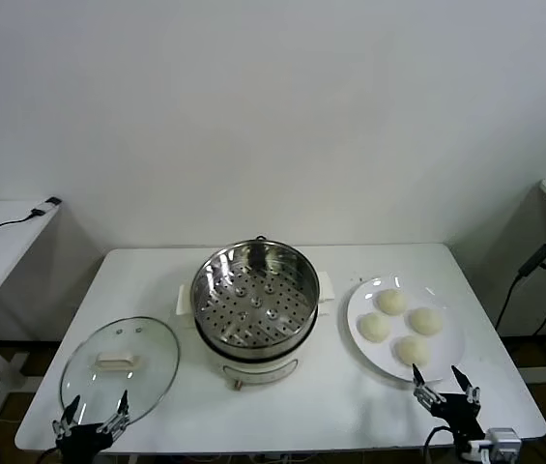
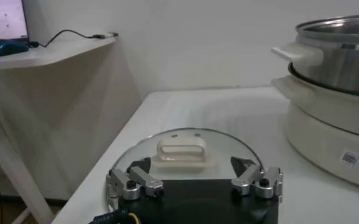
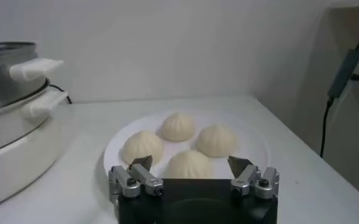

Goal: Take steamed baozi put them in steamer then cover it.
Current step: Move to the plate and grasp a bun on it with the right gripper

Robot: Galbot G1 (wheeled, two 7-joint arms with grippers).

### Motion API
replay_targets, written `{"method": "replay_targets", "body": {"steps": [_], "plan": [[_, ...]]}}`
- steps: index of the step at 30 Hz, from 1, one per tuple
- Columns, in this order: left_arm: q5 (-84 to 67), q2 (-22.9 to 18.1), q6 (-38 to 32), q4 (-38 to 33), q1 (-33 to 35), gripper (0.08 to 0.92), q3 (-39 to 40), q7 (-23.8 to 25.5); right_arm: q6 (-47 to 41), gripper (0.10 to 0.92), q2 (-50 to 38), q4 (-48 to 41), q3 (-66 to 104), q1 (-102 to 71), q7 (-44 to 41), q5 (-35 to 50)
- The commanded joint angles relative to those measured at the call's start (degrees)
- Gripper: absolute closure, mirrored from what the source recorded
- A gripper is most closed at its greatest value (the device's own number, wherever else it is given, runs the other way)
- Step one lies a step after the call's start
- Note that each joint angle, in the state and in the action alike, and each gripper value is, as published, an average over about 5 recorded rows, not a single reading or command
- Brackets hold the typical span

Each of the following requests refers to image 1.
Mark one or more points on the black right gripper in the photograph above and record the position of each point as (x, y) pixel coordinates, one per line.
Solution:
(461, 415)

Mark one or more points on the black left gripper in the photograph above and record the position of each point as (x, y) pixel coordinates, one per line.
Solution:
(79, 442)

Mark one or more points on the white steamed baozi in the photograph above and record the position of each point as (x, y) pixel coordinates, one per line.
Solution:
(426, 321)
(412, 351)
(375, 327)
(391, 302)

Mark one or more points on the perforated steel steamer basket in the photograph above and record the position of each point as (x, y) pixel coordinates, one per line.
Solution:
(253, 319)

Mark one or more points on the white round plate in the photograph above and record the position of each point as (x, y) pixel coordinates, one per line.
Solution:
(363, 309)

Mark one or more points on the cream electric cooker base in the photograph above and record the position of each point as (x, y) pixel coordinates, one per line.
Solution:
(258, 372)

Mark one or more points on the small black plug device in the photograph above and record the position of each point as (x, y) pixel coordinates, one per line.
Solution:
(48, 204)

